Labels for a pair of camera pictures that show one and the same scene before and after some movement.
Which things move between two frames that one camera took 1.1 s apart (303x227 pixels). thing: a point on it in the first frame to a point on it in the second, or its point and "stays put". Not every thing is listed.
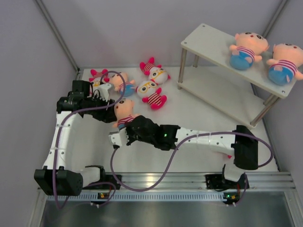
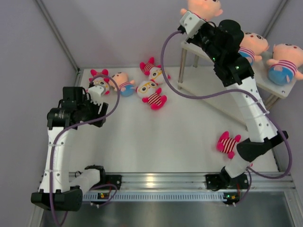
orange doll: (123, 110) to (206, 9)
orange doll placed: (249, 47) stays put
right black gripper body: (133, 135) to (203, 39)
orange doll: (287, 58) stays put
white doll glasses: (148, 90) stays put
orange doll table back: (120, 80) stays put
